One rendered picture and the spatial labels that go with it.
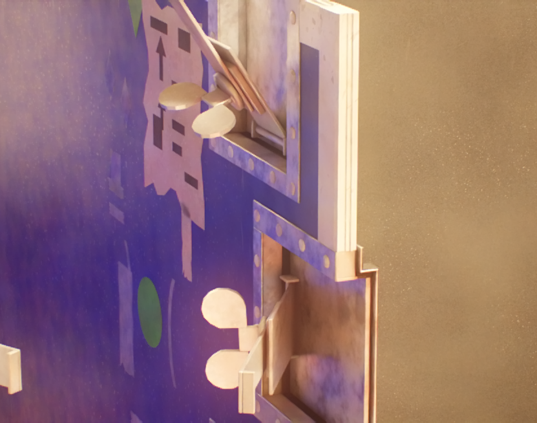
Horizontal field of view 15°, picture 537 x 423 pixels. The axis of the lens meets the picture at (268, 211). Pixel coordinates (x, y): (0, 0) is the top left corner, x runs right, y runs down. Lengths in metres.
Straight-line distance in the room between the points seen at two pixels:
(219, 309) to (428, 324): 1.16
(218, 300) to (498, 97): 1.15
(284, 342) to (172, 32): 0.22
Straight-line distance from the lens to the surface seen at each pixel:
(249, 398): 1.00
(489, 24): 2.17
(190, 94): 1.09
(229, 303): 1.07
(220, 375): 1.09
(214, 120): 1.07
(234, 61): 1.07
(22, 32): 1.51
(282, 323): 1.08
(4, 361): 1.04
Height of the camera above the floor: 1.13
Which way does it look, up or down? 16 degrees down
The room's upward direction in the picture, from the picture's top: straight up
